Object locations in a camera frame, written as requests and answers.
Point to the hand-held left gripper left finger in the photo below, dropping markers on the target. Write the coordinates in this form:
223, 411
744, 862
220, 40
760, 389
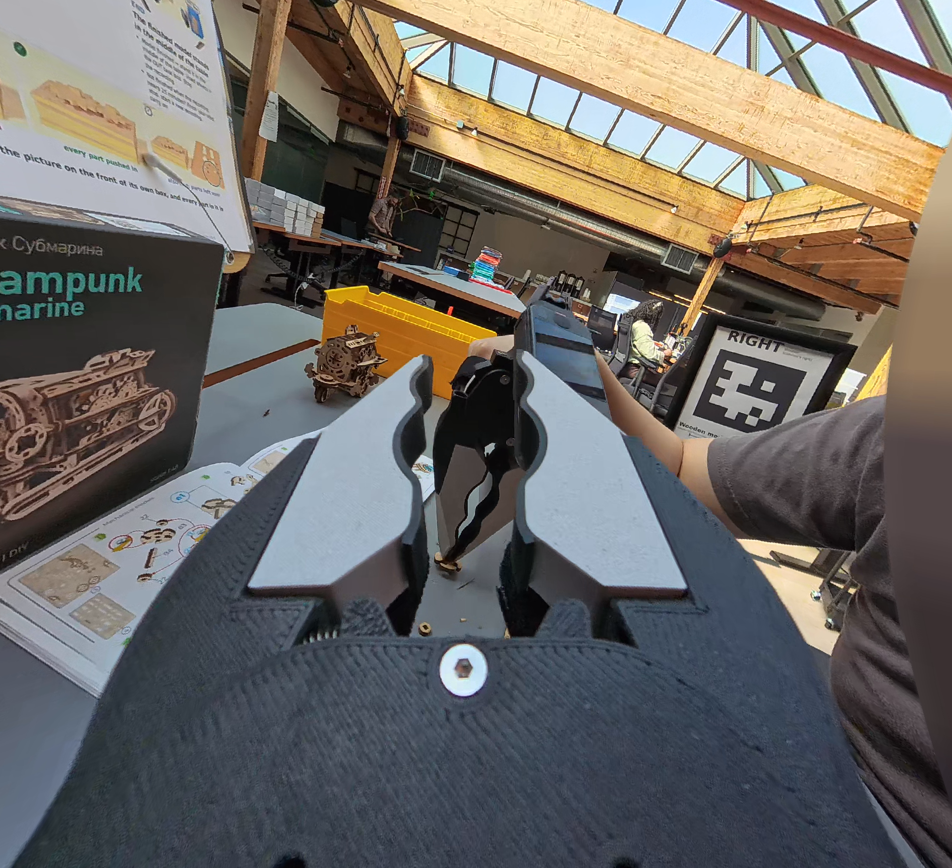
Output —
335, 503

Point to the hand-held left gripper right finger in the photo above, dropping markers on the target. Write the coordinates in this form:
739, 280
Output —
595, 503

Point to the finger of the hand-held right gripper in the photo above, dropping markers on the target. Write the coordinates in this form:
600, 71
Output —
497, 511
450, 503

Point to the small wooden gear part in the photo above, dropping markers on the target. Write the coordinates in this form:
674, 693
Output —
446, 564

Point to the person's right forearm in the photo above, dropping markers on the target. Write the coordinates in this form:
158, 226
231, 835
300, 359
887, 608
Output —
699, 481

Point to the assembled wooden model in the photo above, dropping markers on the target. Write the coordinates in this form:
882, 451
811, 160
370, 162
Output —
346, 362

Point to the black model kit box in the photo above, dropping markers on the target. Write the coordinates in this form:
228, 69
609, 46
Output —
111, 362

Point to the person's right hand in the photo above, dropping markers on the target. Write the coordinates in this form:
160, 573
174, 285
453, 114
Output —
492, 347

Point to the yellow plastic bin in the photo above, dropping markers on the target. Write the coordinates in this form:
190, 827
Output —
401, 332

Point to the grey topped table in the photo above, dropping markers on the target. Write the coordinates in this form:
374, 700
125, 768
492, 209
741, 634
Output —
446, 284

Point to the stack of coloured packets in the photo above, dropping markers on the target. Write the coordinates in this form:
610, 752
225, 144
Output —
486, 266

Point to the black framed marker sign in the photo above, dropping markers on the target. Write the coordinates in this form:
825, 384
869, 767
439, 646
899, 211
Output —
758, 385

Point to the wooden desk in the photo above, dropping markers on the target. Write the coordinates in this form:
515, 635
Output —
327, 243

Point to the black rolling cart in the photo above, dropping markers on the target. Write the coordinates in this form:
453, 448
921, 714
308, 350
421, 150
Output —
833, 585

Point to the open instruction booklet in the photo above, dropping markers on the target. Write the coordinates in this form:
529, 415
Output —
89, 570

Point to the stack of white boxes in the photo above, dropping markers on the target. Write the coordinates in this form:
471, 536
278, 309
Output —
286, 208

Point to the white paper notice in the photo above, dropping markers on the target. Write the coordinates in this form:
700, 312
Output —
269, 117

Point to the white instruction poster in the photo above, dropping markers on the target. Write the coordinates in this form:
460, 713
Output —
89, 28

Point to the wall air vent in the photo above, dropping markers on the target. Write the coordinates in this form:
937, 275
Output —
680, 258
428, 165

